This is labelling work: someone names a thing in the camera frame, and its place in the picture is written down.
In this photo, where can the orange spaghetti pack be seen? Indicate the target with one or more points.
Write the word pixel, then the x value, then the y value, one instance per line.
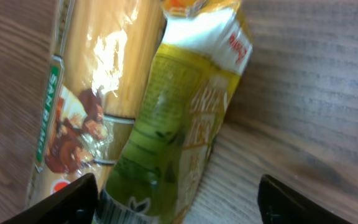
pixel 100 57

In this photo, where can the green snack bar wrapper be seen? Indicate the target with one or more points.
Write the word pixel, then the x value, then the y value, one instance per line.
pixel 194 74

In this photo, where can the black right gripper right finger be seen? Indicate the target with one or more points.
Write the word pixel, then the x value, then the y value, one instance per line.
pixel 280 204

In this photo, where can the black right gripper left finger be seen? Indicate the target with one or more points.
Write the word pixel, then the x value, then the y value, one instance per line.
pixel 74 204

